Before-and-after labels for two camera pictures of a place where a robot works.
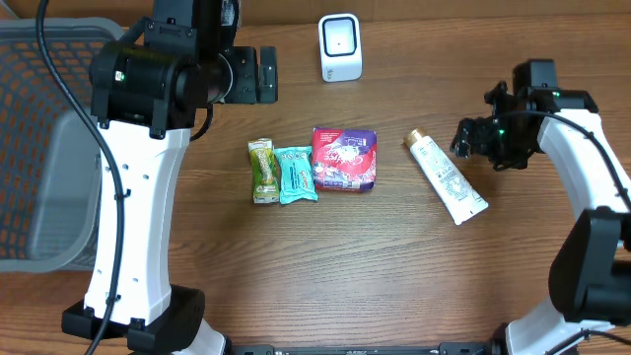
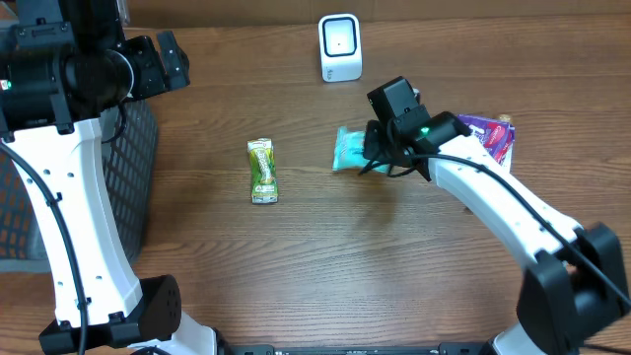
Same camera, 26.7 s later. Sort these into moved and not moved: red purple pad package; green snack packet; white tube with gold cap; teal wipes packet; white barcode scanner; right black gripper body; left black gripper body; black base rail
Moved: right black gripper body; left black gripper body; white tube with gold cap; red purple pad package; teal wipes packet
Not moved: green snack packet; black base rail; white barcode scanner
